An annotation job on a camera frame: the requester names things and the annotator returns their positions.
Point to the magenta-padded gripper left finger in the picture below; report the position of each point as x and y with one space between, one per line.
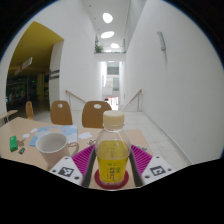
63 170

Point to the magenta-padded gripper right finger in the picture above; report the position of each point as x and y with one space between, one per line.
158 170

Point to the yellow drink bottle white cap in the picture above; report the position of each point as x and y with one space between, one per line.
112 156

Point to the white ceramic mug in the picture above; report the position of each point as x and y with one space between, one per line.
55 156

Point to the blue printed mouse pad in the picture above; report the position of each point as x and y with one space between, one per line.
66 131

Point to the red round coaster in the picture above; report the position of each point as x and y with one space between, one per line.
100 183

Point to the small dark orange-edged item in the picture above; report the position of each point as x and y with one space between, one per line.
21 150

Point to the small white card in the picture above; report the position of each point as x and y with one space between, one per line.
34 130
26 135

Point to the brown wooden chair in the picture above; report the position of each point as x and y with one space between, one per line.
61 115
93 118
29 111

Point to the small green box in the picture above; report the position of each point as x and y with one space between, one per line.
13 143

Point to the wooden stair handrail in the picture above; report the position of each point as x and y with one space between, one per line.
76 96
134 98

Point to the light wooden side table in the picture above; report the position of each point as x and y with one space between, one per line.
7 115

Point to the white hanging sign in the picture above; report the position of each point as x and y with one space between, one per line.
24 65

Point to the green potted plant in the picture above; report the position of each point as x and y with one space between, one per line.
98 49

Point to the round ceiling lights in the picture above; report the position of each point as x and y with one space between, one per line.
107 17

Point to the grey wall lamp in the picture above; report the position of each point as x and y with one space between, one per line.
161 41

